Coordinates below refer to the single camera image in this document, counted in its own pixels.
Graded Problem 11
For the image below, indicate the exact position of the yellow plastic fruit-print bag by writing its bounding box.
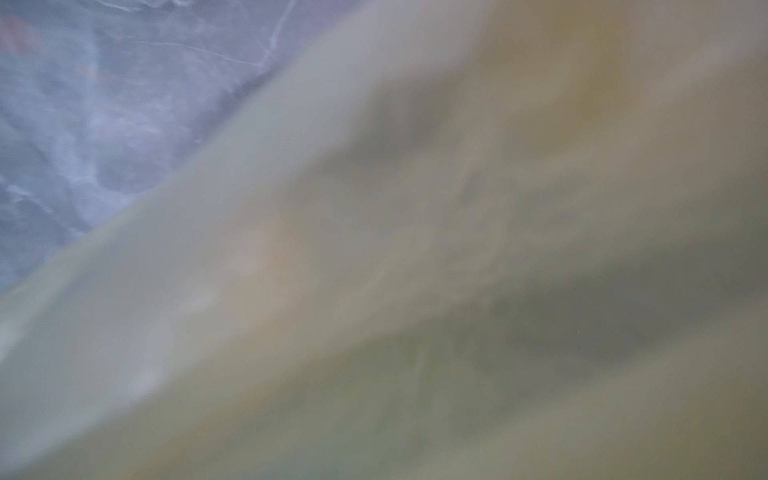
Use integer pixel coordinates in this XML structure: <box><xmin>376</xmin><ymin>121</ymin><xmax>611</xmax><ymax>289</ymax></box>
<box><xmin>1</xmin><ymin>1</ymin><xmax>767</xmax><ymax>479</ymax></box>

